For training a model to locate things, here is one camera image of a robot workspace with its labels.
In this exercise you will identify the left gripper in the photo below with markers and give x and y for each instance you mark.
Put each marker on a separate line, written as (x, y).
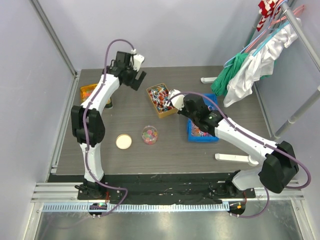
(134, 83)

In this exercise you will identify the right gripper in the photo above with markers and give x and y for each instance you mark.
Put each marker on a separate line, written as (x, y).
(182, 112)

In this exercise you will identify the gold tin of lollipops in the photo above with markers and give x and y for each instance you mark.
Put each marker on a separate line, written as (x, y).
(159, 95)

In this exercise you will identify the gold tin of star candies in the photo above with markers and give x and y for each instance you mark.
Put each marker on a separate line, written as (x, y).
(86, 91)

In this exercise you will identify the clear plastic jar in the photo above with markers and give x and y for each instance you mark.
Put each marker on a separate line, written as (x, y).
(149, 135)

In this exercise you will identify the beige jar lid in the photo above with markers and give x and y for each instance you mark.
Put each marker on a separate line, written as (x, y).
(123, 141)

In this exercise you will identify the silver metal scoop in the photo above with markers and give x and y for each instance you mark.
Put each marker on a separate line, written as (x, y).
(172, 93)

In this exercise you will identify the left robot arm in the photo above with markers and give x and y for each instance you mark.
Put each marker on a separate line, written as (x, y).
(87, 124)

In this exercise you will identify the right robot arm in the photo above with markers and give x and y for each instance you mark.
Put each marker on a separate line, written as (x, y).
(275, 168)

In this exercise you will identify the blue plastic bin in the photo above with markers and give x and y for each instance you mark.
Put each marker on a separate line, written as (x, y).
(194, 133)

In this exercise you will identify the green garment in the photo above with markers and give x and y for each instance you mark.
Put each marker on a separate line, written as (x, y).
(219, 86)

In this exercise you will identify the red white garment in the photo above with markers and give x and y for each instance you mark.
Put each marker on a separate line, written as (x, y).
(268, 9)

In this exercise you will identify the white clothes rack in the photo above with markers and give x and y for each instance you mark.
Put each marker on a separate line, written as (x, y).
(295, 80)

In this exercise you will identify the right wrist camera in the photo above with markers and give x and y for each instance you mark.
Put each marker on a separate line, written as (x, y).
(178, 101)

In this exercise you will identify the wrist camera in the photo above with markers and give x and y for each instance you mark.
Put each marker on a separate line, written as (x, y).
(178, 101)
(136, 60)

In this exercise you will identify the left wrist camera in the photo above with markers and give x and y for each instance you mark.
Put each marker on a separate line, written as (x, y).
(136, 60)

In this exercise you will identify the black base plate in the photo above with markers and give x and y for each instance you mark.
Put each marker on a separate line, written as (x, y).
(162, 188)

